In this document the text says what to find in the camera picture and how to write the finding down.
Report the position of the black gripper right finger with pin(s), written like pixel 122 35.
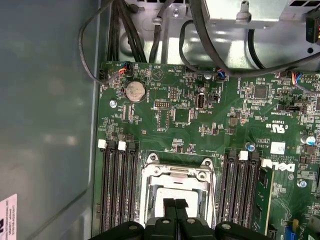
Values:
pixel 200 232

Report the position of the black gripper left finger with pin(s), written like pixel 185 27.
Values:
pixel 155 232

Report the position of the CPU socket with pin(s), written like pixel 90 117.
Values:
pixel 150 165

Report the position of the blue expansion slot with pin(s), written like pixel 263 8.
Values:
pixel 292 230

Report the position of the green motherboard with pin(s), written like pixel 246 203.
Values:
pixel 155 130

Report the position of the white board barcode sticker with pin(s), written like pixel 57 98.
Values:
pixel 278 147

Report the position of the silver internal USB port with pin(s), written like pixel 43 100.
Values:
pixel 200 102

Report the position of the round coin cell battery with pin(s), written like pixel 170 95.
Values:
pixel 135 91

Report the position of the white case label sticker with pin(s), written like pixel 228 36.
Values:
pixel 8 215

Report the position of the black PC case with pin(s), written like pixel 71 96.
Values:
pixel 50 100

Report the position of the black power connector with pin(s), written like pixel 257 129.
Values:
pixel 312 30

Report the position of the silver metal drive bracket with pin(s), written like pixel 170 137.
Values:
pixel 275 17

